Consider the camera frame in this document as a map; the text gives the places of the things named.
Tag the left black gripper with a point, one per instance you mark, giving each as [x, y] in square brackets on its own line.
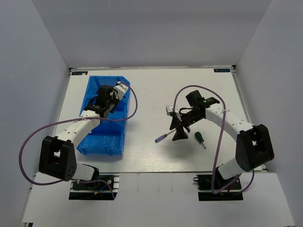
[116, 101]

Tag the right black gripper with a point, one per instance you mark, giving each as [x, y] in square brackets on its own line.
[180, 133]

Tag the blue red screwdriver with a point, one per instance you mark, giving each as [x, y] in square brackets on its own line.
[164, 136]

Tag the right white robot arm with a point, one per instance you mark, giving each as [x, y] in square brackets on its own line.
[253, 142]

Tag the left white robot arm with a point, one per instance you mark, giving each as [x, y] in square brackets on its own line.
[57, 158]

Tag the dark green stubby screwdriver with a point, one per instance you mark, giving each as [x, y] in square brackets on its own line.
[200, 139]

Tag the blue plastic bin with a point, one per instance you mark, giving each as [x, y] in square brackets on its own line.
[109, 137]

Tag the left blue corner label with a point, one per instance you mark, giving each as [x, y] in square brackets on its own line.
[79, 73]

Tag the blue corner label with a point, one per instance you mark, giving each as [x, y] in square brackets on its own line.
[222, 70]
[79, 73]

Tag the right blue corner label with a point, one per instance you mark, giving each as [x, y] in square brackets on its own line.
[222, 70]

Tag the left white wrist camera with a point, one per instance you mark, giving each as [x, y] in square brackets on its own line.
[120, 90]

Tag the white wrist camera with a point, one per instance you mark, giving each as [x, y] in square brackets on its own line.
[120, 90]
[170, 110]

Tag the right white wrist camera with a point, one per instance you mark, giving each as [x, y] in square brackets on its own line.
[170, 110]

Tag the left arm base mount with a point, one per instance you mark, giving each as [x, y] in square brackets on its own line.
[97, 191]

